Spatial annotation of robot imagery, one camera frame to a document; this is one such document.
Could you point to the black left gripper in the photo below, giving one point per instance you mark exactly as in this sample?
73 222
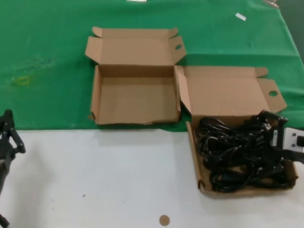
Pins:
1 150

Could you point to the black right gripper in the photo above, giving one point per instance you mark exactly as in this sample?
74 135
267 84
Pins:
274 137

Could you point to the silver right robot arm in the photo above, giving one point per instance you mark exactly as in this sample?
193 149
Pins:
298 139

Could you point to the open cardboard box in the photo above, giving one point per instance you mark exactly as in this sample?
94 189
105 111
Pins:
222 91

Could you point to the open cardboard box torn rim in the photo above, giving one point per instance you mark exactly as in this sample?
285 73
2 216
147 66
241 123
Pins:
132 98

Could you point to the green table cloth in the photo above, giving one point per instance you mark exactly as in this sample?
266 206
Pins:
45 27

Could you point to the round brown sticker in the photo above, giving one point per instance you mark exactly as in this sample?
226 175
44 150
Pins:
164 220

